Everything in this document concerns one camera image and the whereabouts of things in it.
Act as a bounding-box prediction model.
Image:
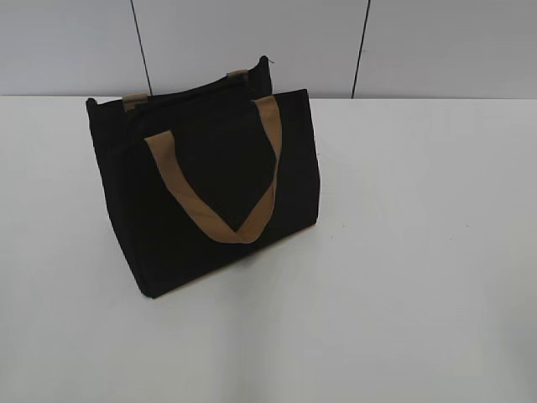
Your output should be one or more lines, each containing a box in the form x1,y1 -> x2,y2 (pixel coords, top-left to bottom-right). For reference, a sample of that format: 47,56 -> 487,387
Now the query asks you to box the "black bag with tan handles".
86,56 -> 321,298

